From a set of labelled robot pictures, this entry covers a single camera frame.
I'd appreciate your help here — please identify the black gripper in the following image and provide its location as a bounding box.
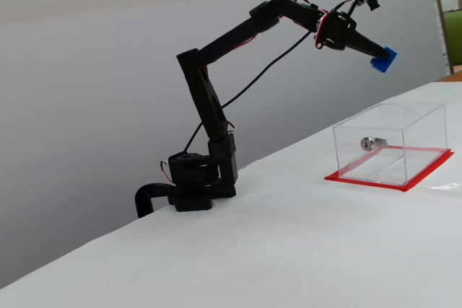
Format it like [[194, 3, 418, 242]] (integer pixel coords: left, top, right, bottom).
[[317, 8, 392, 61]]

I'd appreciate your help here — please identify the blue lego brick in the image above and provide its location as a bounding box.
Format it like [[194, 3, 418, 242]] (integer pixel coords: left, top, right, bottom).
[[369, 45, 398, 73]]

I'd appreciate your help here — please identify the transparent plastic box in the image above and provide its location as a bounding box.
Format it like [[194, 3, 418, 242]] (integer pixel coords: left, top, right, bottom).
[[332, 102, 448, 187]]

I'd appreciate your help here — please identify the metal shelf rack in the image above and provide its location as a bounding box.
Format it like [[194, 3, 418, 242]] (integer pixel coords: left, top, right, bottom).
[[429, 0, 462, 74]]

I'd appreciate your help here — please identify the green panel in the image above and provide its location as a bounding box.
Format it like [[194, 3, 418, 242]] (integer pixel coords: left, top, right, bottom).
[[443, 10, 462, 67]]

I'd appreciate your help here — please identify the wooden table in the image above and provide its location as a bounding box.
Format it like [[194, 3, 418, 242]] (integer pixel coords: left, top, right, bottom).
[[435, 71, 462, 84]]

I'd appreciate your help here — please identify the silver cylinder lock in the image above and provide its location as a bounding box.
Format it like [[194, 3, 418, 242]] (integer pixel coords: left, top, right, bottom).
[[359, 136, 388, 151]]

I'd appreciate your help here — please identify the black table clamp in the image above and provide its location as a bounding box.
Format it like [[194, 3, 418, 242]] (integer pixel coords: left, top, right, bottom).
[[134, 183, 178, 219]]

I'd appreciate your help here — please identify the red tape frame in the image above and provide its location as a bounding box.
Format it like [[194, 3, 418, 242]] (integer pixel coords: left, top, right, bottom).
[[323, 145, 455, 193]]

